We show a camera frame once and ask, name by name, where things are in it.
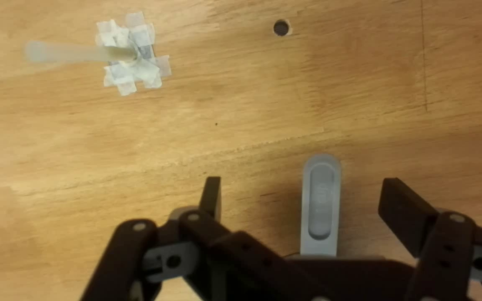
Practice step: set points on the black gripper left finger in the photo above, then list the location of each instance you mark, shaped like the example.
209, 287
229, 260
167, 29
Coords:
195, 262

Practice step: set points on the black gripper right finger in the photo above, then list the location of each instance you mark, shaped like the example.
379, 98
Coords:
446, 256

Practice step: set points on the grey measuring cup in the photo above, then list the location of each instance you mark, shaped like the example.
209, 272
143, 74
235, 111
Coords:
321, 223

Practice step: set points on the clear plastic stick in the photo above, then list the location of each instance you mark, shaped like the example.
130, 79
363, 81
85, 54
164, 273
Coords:
56, 52

